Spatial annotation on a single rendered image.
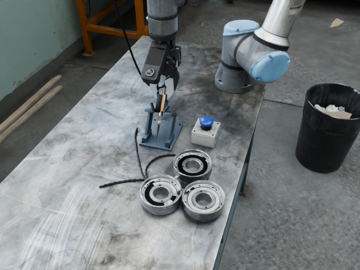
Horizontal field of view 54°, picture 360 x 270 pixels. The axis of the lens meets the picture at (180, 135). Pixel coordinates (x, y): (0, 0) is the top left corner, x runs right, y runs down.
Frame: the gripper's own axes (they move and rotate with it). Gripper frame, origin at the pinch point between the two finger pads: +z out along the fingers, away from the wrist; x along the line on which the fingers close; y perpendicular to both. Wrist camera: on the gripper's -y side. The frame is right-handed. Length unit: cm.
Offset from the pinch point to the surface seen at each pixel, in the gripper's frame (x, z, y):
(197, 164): -14.4, 10.0, -13.4
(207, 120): -13.9, 4.4, -0.9
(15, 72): 143, 70, 95
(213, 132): -16.1, 7.3, -2.1
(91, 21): 125, 65, 178
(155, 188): -6.4, 9.0, -25.6
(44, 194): 21.4, 12.0, -33.3
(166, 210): -11.0, 9.3, -31.0
